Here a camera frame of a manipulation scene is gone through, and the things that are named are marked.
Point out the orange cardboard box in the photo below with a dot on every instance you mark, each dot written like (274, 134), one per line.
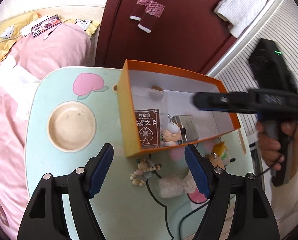
(126, 120)

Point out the person's right hand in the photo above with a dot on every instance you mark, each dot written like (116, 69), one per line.
(269, 147)

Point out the red striped scarf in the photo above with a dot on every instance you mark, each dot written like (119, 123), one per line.
(151, 7)

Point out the dark red door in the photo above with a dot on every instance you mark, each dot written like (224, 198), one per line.
(184, 30)

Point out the smartphone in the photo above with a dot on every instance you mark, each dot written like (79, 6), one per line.
(45, 25)

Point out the silver metal tin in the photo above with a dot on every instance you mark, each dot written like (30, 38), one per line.
(189, 127)

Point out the small brown item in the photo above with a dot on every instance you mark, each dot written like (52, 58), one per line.
(157, 88)

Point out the pink duvet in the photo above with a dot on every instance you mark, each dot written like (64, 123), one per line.
(8, 130)

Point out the clear plastic bag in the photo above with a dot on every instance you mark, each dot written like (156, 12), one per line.
(161, 105)

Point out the white tissue roll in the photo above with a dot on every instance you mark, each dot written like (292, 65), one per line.
(11, 75)

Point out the brown card box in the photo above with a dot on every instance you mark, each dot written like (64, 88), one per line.
(147, 130)

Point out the clear bubble wrap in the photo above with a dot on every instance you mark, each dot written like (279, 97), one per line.
(170, 186)

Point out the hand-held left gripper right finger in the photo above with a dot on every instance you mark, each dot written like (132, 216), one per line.
(196, 172)

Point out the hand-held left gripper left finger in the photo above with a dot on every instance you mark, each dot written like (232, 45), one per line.
(101, 172)

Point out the yellow cartoon pillow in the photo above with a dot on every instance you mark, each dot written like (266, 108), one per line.
(13, 25)

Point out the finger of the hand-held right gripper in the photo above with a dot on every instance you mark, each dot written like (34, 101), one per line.
(219, 100)

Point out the white knitted sweater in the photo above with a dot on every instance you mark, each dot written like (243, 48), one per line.
(244, 2)

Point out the white-haired plush doll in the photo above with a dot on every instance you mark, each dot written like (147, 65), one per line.
(172, 132)

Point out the white power strip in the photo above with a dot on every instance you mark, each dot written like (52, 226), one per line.
(25, 32)

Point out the person's cream clothing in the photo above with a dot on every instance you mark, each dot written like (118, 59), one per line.
(289, 200)

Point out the white slatted panel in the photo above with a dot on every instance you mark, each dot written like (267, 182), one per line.
(239, 62)

